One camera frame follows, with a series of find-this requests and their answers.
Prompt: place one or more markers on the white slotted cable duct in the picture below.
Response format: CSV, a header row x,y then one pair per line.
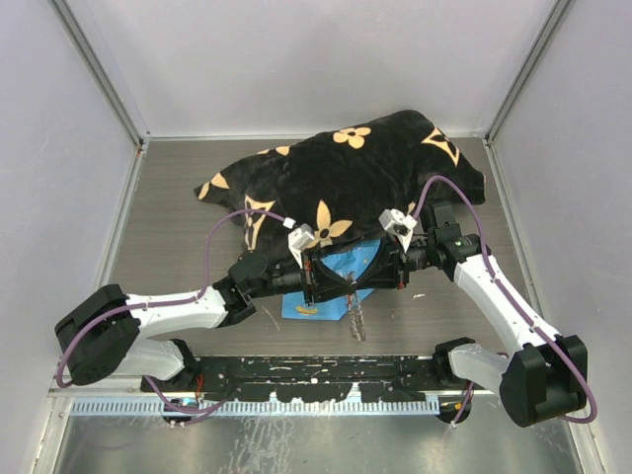
x,y
352,406

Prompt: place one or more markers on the blue cartoon print cloth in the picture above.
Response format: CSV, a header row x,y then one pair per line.
x,y
349,263

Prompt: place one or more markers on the large metal keyring with rings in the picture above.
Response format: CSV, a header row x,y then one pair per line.
x,y
356,316

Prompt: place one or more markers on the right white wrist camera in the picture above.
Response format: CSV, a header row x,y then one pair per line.
x,y
399,225

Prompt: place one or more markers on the black floral plush pillow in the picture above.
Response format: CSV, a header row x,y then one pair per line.
x,y
339,182

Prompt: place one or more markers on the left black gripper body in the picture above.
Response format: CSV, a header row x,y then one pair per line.
x,y
307,271

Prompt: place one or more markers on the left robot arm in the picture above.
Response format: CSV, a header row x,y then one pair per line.
x,y
115,332

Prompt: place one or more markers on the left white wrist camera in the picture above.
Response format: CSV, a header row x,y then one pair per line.
x,y
298,240

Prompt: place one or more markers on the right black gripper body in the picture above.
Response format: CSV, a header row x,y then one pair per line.
x,y
400,259

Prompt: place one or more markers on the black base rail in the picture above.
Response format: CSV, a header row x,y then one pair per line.
x,y
388,378

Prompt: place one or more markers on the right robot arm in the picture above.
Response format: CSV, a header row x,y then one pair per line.
x,y
540,374

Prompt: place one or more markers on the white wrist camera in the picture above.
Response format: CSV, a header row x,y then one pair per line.
x,y
298,240
399,225

